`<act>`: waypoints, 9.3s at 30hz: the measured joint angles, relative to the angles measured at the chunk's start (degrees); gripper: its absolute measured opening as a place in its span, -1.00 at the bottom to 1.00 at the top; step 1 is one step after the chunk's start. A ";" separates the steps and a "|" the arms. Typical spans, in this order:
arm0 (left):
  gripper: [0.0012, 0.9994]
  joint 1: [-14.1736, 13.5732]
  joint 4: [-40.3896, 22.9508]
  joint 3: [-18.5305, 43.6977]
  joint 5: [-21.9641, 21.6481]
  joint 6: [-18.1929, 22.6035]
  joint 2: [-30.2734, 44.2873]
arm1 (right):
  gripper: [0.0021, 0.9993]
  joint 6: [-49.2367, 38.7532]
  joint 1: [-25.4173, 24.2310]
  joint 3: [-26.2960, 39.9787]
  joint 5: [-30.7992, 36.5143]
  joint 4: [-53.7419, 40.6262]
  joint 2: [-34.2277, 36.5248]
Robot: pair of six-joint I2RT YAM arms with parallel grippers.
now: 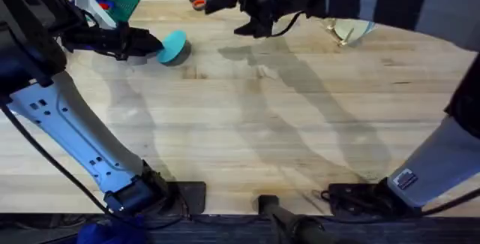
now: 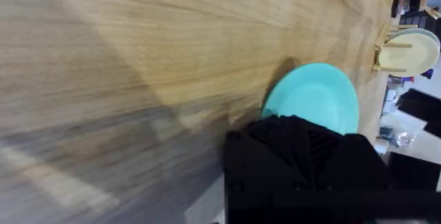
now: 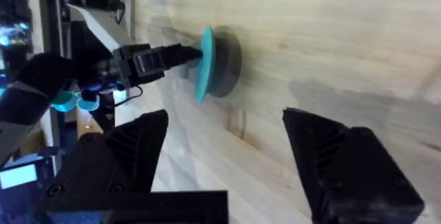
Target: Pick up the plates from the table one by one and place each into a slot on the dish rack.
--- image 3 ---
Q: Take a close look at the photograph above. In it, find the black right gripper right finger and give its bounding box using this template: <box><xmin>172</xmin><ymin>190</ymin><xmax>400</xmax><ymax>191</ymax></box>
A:
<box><xmin>282</xmin><ymin>108</ymin><xmax>425</xmax><ymax>224</ymax></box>

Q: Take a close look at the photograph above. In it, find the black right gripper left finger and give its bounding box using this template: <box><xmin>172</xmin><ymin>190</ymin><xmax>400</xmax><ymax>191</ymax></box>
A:
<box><xmin>34</xmin><ymin>109</ymin><xmax>170</xmax><ymax>214</ymax></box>

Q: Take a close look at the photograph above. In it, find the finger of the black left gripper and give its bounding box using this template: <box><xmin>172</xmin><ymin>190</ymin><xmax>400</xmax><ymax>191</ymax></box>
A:
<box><xmin>160</xmin><ymin>43</ymin><xmax>204</xmax><ymax>61</ymax></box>
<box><xmin>163</xmin><ymin>57</ymin><xmax>203</xmax><ymax>72</ymax></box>

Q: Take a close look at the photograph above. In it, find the teal plate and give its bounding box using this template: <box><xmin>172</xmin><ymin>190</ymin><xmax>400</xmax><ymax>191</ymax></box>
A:
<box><xmin>194</xmin><ymin>26</ymin><xmax>217</xmax><ymax>103</ymax></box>

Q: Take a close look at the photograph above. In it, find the teal round dish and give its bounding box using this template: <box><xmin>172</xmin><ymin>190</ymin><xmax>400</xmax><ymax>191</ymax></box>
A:
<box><xmin>76</xmin><ymin>96</ymin><xmax>101</xmax><ymax>112</ymax></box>
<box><xmin>50</xmin><ymin>90</ymin><xmax>79</xmax><ymax>113</ymax></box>

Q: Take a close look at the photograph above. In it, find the grey plate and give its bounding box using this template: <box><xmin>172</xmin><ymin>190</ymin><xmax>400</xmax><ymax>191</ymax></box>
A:
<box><xmin>207</xmin><ymin>25</ymin><xmax>243</xmax><ymax>99</ymax></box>

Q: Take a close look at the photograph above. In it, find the lit screen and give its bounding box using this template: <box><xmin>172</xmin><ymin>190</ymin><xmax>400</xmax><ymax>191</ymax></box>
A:
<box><xmin>0</xmin><ymin>163</ymin><xmax>39</xmax><ymax>190</ymax></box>

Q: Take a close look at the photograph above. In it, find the black cable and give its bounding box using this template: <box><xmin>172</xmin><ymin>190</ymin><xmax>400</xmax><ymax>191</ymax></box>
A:
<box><xmin>114</xmin><ymin>85</ymin><xmax>144</xmax><ymax>108</ymax></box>

